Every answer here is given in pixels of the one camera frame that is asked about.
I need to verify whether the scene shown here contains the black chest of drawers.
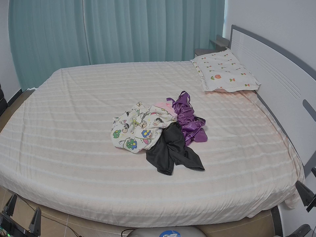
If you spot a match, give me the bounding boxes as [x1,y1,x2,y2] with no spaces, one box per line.
[0,83,9,116]

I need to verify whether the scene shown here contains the black cable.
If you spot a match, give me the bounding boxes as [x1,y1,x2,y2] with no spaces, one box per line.
[17,197,83,237]

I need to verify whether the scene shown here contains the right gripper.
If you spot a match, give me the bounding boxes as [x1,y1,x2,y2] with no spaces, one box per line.
[295,167,316,212]

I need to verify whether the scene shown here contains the purple satin garment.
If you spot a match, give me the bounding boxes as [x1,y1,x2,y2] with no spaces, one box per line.
[166,91,208,147]

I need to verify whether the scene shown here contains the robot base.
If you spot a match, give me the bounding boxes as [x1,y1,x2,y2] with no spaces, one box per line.
[121,227,208,237]

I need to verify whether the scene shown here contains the white printed pillow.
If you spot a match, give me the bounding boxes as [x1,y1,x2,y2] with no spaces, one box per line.
[190,47,262,93]

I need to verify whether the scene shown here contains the pink garment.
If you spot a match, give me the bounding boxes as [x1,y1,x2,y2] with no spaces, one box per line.
[154,101,177,117]

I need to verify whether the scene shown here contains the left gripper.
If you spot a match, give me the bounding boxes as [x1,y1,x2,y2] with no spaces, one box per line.
[0,194,42,237]

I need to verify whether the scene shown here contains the black T-shirt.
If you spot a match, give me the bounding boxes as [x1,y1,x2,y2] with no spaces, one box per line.
[146,121,205,176]

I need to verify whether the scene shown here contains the grey bedside table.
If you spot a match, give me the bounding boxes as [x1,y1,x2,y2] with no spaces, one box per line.
[195,35,230,57]

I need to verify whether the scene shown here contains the bed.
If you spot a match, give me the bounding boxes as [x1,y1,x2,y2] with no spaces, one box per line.
[0,24,316,237]

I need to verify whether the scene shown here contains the white printed pyjama garment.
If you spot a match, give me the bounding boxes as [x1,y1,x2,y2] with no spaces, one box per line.
[110,101,178,154]

